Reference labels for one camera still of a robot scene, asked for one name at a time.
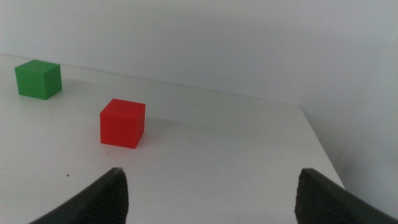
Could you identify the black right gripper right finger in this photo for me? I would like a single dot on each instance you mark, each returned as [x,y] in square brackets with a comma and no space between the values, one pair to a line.
[323,202]

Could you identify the red cube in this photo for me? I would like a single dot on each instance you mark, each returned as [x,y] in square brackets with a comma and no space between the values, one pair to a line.
[121,124]

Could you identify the green cube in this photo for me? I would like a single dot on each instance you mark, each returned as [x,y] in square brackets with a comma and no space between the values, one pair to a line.
[37,81]

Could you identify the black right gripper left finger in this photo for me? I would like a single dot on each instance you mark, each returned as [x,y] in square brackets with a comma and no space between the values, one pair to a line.
[105,199]

